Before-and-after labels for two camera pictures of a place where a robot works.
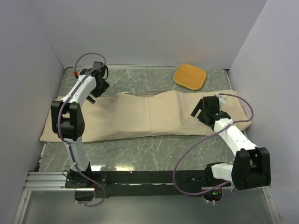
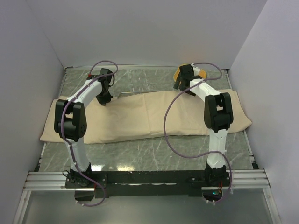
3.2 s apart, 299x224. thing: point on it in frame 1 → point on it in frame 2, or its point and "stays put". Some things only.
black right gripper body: x=201 y=116 → x=176 y=85
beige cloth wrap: x=145 y=115 stays put
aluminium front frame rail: x=49 y=181 stays put
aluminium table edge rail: x=226 y=73 stays put
